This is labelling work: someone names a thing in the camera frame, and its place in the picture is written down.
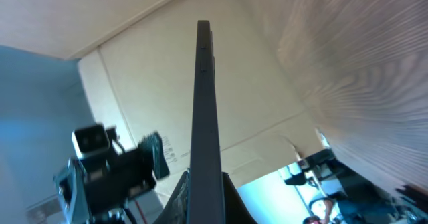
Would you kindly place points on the Samsung Galaxy smartphone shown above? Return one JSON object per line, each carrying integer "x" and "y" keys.
{"x": 206, "y": 200}

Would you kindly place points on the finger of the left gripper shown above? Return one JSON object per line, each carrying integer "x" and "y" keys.
{"x": 152, "y": 150}

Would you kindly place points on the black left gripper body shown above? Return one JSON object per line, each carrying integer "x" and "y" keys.
{"x": 98, "y": 189}

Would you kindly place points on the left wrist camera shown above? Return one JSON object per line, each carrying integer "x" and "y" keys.
{"x": 90, "y": 141}

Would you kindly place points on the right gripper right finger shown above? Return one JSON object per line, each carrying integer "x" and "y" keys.
{"x": 235, "y": 209}

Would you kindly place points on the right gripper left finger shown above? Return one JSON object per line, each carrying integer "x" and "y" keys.
{"x": 175, "y": 210}

